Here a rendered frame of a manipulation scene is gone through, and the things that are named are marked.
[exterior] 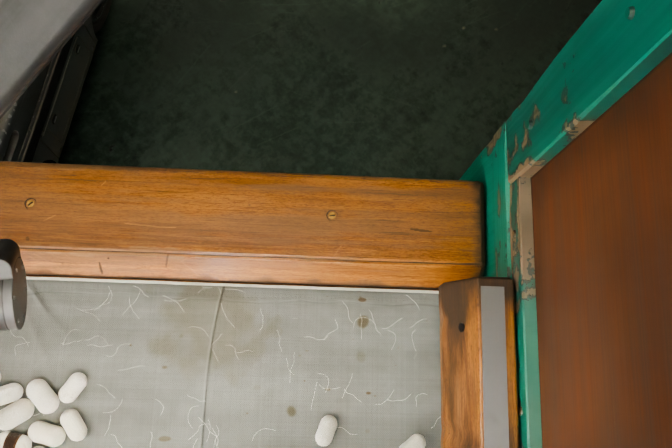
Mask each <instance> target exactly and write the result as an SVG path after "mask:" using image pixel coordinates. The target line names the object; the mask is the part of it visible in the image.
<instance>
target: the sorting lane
mask: <svg viewBox="0 0 672 448"><path fill-rule="evenodd" d="M26 279H27V309H26V317H25V322H24V325H23V327H22V329H21V330H9V331H0V374H1V381H0V387H1V386H4V385H7V384H10V383H18V384H20V385H21V386H22V387H23V395H22V397H21V398H20V399H29V398H28V396H27V394H26V388H27V385H28V384H29V383H30V382H31V381H32V380H34V379H43V380H45V381H46V382H47V383H48V385H49V386H50V387H51V389H52V390H53V391H54V392H55V393H56V395H57V396H58V393H59V390H60V389H61V387H62V386H63V385H64V384H65V383H66V381H67V380H68V379H69V377H70V376H71V375H72V374H74V373H77V372H80V373H83V374H85V376H86V377H87V385H86V387H85V388H84V389H83V390H82V391H81V393H80V394H79V395H78V397H77V398H76V399H75V400H74V401H73V402H71V403H63V402H62V401H61V400H60V399H59V401H60V403H59V406H58V408H57V410H56V411H54V412H53V413H50V414H43V413H41V412H40V411H39V410H38V409H37V408H36V406H35V405H34V413H33V415H32V416H31V418H29V419H28V420H26V421H25V422H23V423H21V424H19V425H18V426H16V427H14V428H13V429H10V430H6V431H13V432H17V433H21V434H24V435H27V436H28V429H29V427H30V426H31V425H32V424H33V423H34V422H36V421H45V422H47V423H50V424H53V425H57V426H60V427H62V428H63V426H62V425H61V423H60V417H61V414H62V413H63V412H64V411H65V410H67V409H75V410H77V411H78V412H79V414H80V416H81V418H82V419H83V421H84V423H85V425H86V427H87V434H86V436H85V438H84V439H83V440H81V441H73V440H71V439H70V438H69V437H68V435H67V433H66V432H65V434H66V437H65V440H64V442H63V443H62V444H61V445H59V446H57V447H49V446H46V445H44V444H40V443H36V442H33V441H32V440H31V441H32V447H31V448H33V447H36V446H42V447H45V448H399V446H400V445H401V444H402V443H404V442H405V441H406V440H408V439H409V438H410V437H411V436H412V435H413V434H421V435H422V436H424V438H425V440H426V446H425V448H441V430H442V426H441V363H440V313H439V291H430V290H401V289H373V288H344V287H316V286H287V285H259V284H230V283H202V282H173V281H145V280H116V279H87V278H59V277H30V276H26ZM58 397H59V396H58ZM29 400H30V399H29ZM30 401H31V400H30ZM326 415H332V416H334V417H335V418H336V420H337V429H336V431H335V434H334V437H333V439H332V442H331V443H330V444H329V445H328V446H324V447H323V446H320V445H318V444H317V442H316V440H315V435H316V432H317V429H318V427H319V424H320V421H321V419H322V418H323V417H324V416H326ZM63 429H64V428H63ZM28 437H29V436H28Z"/></svg>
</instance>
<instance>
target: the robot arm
mask: <svg viewBox="0 0 672 448"><path fill-rule="evenodd" d="M102 1H103V0H0V120H1V118H2V117H3V116H4V115H5V114H6V113H7V111H8V110H9V109H10V108H11V107H12V106H13V105H14V103H15V102H16V101H17V100H18V99H19V98H20V96H21V95H22V94H23V93H24V92H25V91H26V89H27V88H28V87H29V86H30V85H31V84H32V82H33V81H34V80H35V79H36V78H37V77H38V76H39V74H40V73H41V72H42V71H43V70H44V69H45V67H46V66H47V65H48V64H49V63H50V62H51V60H52V59H53V58H54V57H55V56H56V55H57V53H58V52H59V51H60V50H61V49H62V48H63V46H64V45H65V44H66V43H67V42H68V41H69V40H70V38H71V37H72V36H73V35H74V34H75V33H76V31H77V30H78V29H79V28H80V27H81V26H82V24H83V23H84V22H85V21H86V20H87V19H88V17H89V16H90V15H91V14H92V13H93V12H94V11H95V9H96V8H97V7H98V6H99V5H100V4H101V2H102ZM26 309H27V279H26V272H25V267H24V263H23V261H22V259H21V254H20V248H19V246H18V244H17V243H16V242H14V241H13V240H10V239H0V331H9V330H21V329H22V327H23V325H24V322H25V317H26Z"/></svg>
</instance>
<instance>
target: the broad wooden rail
mask: <svg viewBox="0 0 672 448"><path fill-rule="evenodd" d="M0 239H10V240H13V241H14V242H16V243H17V244H18V246H19V248H20V254H21V259H22V261H23V263H24V267H25V272H26V276H30V277H59V278H87V279H116V280H145V281H173V282H202V283H230V284H259V285H287V286H316V287H344V288H373V289H401V290H430V291H439V286H440V285H441V284H443V283H445V282H451V281H456V280H462V279H468V278H473V277H480V276H482V277H484V272H485V267H486V235H485V195H484V184H483V183H482V182H479V181H468V180H444V179H420V178H396V177H372V176H348V175H324V174H300V173H276V172H252V171H228V170H204V169H180V168H156V167H132V166H108V165H84V164H60V163H35V162H11V161H0Z"/></svg>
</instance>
